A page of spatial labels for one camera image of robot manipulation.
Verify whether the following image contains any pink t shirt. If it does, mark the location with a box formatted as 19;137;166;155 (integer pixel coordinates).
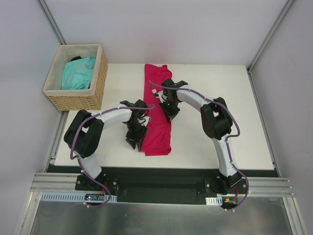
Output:
141;64;172;156

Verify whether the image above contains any wicker basket with liner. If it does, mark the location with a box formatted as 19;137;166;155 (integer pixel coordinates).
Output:
43;44;108;111

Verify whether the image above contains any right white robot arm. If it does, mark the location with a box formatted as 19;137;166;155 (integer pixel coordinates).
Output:
153;79;242;195

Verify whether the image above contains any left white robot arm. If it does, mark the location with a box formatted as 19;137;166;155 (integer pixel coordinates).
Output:
64;99;155;190

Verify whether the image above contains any teal t shirt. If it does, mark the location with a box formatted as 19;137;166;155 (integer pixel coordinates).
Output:
61;56;96;90

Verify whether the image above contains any black garment in basket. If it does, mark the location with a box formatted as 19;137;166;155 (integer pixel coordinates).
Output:
70;56;82;62

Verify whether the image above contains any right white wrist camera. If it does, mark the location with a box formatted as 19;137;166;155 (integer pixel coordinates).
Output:
152;89;168;103

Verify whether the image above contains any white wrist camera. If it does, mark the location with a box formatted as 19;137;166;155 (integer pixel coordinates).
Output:
138;116;151;126
152;89;168;103

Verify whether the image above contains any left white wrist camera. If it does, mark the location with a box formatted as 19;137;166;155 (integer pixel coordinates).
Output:
138;116;151;126

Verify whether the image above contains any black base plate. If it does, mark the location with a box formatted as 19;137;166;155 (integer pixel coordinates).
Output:
46;165;281;204

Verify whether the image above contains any right white cable duct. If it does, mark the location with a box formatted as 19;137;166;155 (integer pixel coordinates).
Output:
205;196;223;206

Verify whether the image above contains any white cable duct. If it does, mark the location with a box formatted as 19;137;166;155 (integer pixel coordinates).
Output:
41;192;117;203
205;196;223;206

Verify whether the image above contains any left white cable duct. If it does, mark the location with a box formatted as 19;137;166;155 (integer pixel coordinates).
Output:
41;192;117;203

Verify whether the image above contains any front aluminium rail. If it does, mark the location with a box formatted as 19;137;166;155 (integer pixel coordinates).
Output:
31;172;295;197

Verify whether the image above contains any left aluminium frame post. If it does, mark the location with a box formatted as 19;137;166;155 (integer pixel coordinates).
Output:
37;0;67;45

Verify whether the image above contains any aluminium frame post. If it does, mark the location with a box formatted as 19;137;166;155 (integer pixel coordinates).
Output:
246;0;296;74
37;0;67;45

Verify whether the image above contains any right aluminium frame post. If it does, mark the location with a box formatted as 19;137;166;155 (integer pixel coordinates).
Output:
246;0;296;74

